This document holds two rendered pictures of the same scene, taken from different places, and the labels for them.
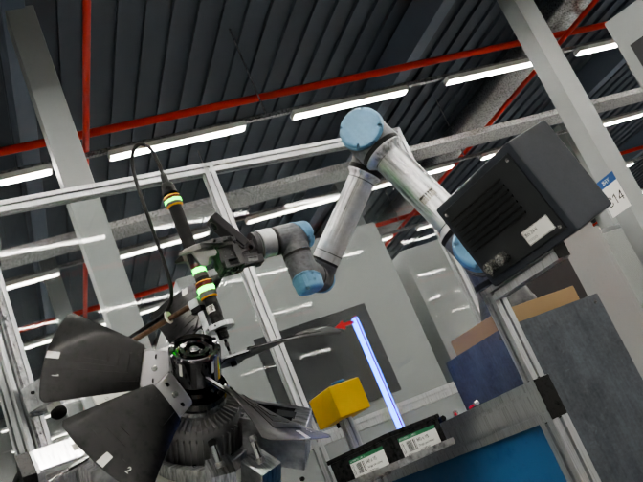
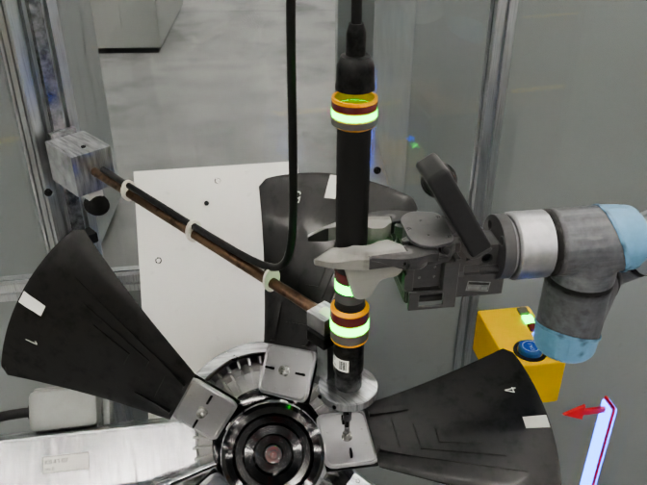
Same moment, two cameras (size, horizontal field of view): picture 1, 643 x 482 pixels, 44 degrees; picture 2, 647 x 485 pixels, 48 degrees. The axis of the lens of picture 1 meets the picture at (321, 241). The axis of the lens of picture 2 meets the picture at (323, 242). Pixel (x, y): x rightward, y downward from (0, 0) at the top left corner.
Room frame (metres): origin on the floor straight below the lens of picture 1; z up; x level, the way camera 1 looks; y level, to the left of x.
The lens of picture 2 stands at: (1.25, 0.10, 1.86)
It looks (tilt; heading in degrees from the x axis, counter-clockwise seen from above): 31 degrees down; 21
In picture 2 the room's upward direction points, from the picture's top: straight up
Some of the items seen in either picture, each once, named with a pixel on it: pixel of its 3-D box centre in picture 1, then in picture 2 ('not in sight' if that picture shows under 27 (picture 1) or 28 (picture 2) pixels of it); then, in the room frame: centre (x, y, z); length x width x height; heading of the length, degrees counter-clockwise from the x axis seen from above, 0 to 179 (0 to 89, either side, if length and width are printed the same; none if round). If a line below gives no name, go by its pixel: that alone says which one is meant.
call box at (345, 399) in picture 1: (340, 405); (515, 357); (2.30, 0.14, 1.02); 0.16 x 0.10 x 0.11; 30
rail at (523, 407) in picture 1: (435, 445); not in sight; (1.96, -0.06, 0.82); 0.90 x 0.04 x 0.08; 30
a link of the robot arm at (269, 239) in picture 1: (263, 244); (521, 242); (1.97, 0.14, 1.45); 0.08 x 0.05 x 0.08; 29
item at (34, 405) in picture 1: (43, 394); (79, 162); (2.14, 0.87, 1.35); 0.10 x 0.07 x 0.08; 65
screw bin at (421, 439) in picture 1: (388, 452); not in sight; (1.82, 0.05, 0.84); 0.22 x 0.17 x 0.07; 44
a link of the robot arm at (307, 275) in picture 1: (305, 273); (575, 305); (2.02, 0.07, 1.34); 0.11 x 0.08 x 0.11; 169
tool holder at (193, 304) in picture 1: (210, 313); (342, 356); (1.87, 0.31, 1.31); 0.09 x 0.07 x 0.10; 65
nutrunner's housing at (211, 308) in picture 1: (192, 253); (350, 244); (1.87, 0.30, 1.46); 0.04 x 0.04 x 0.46
